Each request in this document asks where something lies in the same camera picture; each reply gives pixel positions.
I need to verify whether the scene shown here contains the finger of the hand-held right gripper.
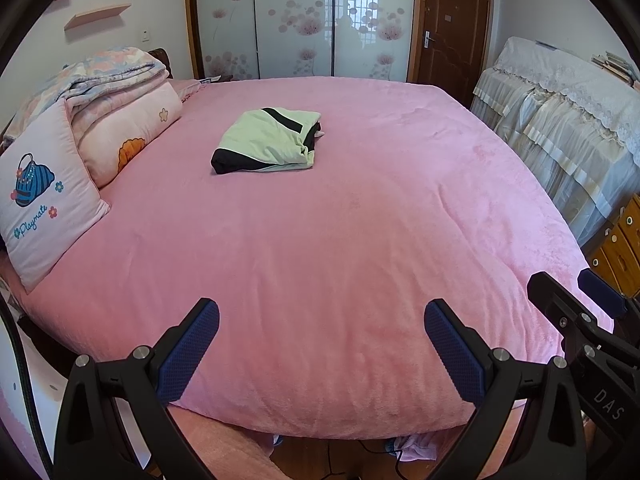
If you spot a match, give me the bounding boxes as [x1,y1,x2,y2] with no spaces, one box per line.
[578,268,640,331]
[527,271,608,348]

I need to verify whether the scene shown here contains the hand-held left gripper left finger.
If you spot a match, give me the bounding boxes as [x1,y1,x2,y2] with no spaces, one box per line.
[52,298,222,480]

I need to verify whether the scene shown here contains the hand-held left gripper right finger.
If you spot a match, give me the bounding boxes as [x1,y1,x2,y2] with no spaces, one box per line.
[423,298,588,480]

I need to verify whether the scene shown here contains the green and black hooded jacket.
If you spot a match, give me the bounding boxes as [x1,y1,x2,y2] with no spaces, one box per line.
[210,107,325,176]

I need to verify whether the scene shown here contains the clothes on floor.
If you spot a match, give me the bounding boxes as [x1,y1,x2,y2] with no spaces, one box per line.
[384,435,442,462]

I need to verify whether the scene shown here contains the wooden drawer cabinet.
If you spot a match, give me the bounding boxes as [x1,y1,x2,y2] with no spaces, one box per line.
[587,206,640,307]

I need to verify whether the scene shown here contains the pink bed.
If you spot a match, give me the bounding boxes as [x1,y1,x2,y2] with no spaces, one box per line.
[0,76,616,441]

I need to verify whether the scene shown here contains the white lace furniture cover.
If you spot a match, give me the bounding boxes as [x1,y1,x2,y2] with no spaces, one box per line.
[470,36,640,248]

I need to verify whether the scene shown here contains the pink pillow with bag print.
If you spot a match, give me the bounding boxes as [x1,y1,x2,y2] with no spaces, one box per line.
[0,97,112,295]

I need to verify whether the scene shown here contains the stack of books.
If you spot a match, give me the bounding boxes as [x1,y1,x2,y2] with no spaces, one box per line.
[592,52,639,87]

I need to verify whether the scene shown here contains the long pink bolster pillow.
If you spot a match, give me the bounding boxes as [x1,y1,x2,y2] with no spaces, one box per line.
[77,81,184,190]

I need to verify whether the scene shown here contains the floral folded blanket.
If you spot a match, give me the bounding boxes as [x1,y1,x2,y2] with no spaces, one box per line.
[0,47,171,136]

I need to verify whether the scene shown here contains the brown wooden door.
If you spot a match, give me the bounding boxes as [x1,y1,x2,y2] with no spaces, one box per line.
[407,0,493,97]

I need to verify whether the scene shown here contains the floral glass sliding wardrobe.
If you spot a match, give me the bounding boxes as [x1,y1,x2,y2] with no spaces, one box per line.
[182,0,426,81]

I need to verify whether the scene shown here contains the black cable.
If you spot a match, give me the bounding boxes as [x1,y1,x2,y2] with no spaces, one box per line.
[0,294,54,467]

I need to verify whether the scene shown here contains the pink wall shelf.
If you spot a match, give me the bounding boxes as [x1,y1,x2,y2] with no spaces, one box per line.
[63,4,132,31]

